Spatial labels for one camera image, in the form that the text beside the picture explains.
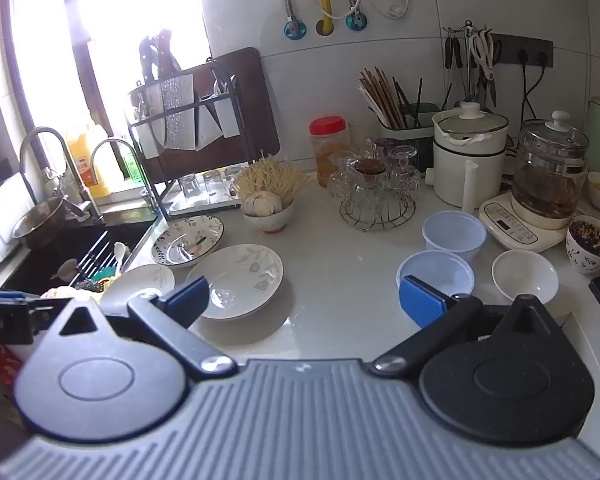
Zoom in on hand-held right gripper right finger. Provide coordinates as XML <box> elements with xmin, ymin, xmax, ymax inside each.
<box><xmin>369</xmin><ymin>275</ymin><xmax>566</xmax><ymax>377</ymax></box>

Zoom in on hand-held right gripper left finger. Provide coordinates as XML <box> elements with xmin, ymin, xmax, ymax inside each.
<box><xmin>55</xmin><ymin>276</ymin><xmax>240</xmax><ymax>382</ymax></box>

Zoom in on translucent white plastic bowl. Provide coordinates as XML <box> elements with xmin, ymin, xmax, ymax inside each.
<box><xmin>422</xmin><ymin>211</ymin><xmax>487</xmax><ymax>265</ymax></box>
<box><xmin>396</xmin><ymin>251</ymin><xmax>476</xmax><ymax>307</ymax></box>

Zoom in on small white plate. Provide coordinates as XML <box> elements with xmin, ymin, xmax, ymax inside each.
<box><xmin>100</xmin><ymin>264</ymin><xmax>176</xmax><ymax>311</ymax></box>

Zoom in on floral plate with teal rim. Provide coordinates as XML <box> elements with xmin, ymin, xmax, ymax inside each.
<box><xmin>150</xmin><ymin>216</ymin><xmax>225</xmax><ymax>268</ymax></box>

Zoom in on white plate with leaf print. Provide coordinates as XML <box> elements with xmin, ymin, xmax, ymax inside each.
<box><xmin>186</xmin><ymin>244</ymin><xmax>284</xmax><ymax>321</ymax></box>

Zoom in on small white ceramic bowl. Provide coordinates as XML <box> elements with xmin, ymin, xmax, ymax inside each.
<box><xmin>491</xmin><ymin>249</ymin><xmax>558</xmax><ymax>306</ymax></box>

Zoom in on black kitchen sink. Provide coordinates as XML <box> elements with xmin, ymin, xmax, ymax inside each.
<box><xmin>0</xmin><ymin>215</ymin><xmax>161</xmax><ymax>296</ymax></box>

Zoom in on clear drain tray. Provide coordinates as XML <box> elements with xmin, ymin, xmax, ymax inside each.
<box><xmin>165</xmin><ymin>192</ymin><xmax>243</xmax><ymax>213</ymax></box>

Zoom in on steel pot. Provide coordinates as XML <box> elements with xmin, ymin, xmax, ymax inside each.
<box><xmin>11</xmin><ymin>196</ymin><xmax>67</xmax><ymax>251</ymax></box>

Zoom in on steel roll-up sink rack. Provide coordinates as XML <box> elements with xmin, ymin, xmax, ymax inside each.
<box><xmin>75</xmin><ymin>232</ymin><xmax>126</xmax><ymax>281</ymax></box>

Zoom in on white plastic board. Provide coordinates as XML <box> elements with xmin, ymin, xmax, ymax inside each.
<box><xmin>0</xmin><ymin>172</ymin><xmax>36</xmax><ymax>263</ymax></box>

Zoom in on white bowl with brown rim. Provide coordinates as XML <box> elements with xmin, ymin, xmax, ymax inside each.
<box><xmin>241</xmin><ymin>199</ymin><xmax>296</xmax><ymax>233</ymax></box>

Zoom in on black metal knife rack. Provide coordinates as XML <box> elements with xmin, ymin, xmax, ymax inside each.
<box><xmin>126</xmin><ymin>57</ymin><xmax>261</xmax><ymax>221</ymax></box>

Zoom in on garlic bulb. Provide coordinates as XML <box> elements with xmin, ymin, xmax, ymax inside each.
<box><xmin>243</xmin><ymin>191</ymin><xmax>283</xmax><ymax>217</ymax></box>

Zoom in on white kitchen scale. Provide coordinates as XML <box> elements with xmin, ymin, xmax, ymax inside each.
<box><xmin>479</xmin><ymin>192</ymin><xmax>573</xmax><ymax>253</ymax></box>

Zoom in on white electric cooker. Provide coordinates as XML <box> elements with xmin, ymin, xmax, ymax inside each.
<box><xmin>426</xmin><ymin>102</ymin><xmax>511</xmax><ymax>209</ymax></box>

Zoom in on green bottle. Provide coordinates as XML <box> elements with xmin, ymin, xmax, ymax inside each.
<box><xmin>122</xmin><ymin>152</ymin><xmax>146</xmax><ymax>183</ymax></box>

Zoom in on set of clear glass cups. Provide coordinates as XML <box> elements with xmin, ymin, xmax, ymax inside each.
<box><xmin>327</xmin><ymin>137</ymin><xmax>423</xmax><ymax>211</ymax></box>

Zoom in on amber glass cup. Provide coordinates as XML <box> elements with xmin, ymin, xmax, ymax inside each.
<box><xmin>354</xmin><ymin>157</ymin><xmax>387</xmax><ymax>177</ymax></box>

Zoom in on bundle of dry noodles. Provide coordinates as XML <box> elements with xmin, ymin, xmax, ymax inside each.
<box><xmin>231</xmin><ymin>151</ymin><xmax>313</xmax><ymax>201</ymax></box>

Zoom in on orange liquid bottle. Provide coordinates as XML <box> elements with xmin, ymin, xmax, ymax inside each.
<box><xmin>65</xmin><ymin>127</ymin><xmax>112</xmax><ymax>200</ymax></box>

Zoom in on plain steel cleaver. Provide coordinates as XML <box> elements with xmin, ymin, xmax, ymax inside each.
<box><xmin>130</xmin><ymin>85</ymin><xmax>166</xmax><ymax>158</ymax></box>

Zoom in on plain steel kitchen knife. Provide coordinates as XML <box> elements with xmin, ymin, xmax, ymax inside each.
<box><xmin>212</xmin><ymin>97</ymin><xmax>241</xmax><ymax>138</ymax></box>
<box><xmin>192</xmin><ymin>99</ymin><xmax>220</xmax><ymax>152</ymax></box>

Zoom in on white cup with leaf print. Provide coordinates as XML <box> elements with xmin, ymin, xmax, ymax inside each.
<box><xmin>566</xmin><ymin>215</ymin><xmax>600</xmax><ymax>276</ymax></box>

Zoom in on short steel faucet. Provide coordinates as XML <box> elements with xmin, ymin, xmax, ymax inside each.
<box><xmin>89</xmin><ymin>138</ymin><xmax>141</xmax><ymax>211</ymax></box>

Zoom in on glass electric kettle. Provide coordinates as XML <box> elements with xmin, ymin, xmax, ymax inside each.
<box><xmin>511</xmin><ymin>111</ymin><xmax>591</xmax><ymax>218</ymax></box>

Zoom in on textured steel cleaver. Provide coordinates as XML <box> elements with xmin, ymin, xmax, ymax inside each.
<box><xmin>160</xmin><ymin>74</ymin><xmax>197</xmax><ymax>151</ymax></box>

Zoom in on green white utensil holder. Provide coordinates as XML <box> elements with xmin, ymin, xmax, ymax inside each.
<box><xmin>377</xmin><ymin>102</ymin><xmax>441</xmax><ymax>171</ymax></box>

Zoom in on tall steel faucet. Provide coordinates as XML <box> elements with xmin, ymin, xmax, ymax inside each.
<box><xmin>19</xmin><ymin>126</ymin><xmax>106</xmax><ymax>221</ymax></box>

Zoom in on dark brown cutting board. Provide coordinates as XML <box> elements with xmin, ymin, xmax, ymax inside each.
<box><xmin>152</xmin><ymin>47</ymin><xmax>281</xmax><ymax>171</ymax></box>

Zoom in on bundle of wooden chopsticks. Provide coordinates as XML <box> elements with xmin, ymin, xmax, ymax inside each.
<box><xmin>358</xmin><ymin>66</ymin><xmax>408</xmax><ymax>130</ymax></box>

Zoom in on hanging kitchen tool set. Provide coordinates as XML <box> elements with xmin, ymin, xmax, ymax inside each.
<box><xmin>442</xmin><ymin>20</ymin><xmax>503</xmax><ymax>108</ymax></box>

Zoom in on metal wire cup rack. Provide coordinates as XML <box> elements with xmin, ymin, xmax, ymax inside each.
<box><xmin>339</xmin><ymin>194</ymin><xmax>417</xmax><ymax>232</ymax></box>

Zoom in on dark window frame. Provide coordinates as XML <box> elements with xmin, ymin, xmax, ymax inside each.
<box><xmin>0</xmin><ymin>0</ymin><xmax>211</xmax><ymax>201</ymax></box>

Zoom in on black power cable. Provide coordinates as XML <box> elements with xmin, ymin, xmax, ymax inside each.
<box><xmin>519</xmin><ymin>62</ymin><xmax>540</xmax><ymax>126</ymax></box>

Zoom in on white handled kitchen scissors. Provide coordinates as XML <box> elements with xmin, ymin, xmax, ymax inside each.
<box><xmin>470</xmin><ymin>30</ymin><xmax>498</xmax><ymax>82</ymax></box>

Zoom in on black wall power strip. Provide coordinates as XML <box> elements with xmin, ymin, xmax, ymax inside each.
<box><xmin>490</xmin><ymin>34</ymin><xmax>554</xmax><ymax>68</ymax></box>

